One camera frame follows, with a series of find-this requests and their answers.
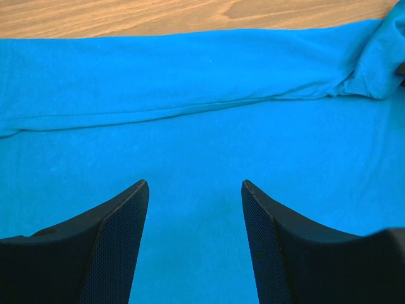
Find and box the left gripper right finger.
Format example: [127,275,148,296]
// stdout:
[241,180,404,303]

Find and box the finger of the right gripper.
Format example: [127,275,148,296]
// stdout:
[396,63,405,77]

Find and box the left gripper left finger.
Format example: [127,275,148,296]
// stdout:
[1,180,149,303]

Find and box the blue t shirt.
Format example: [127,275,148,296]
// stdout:
[1,1,404,303]

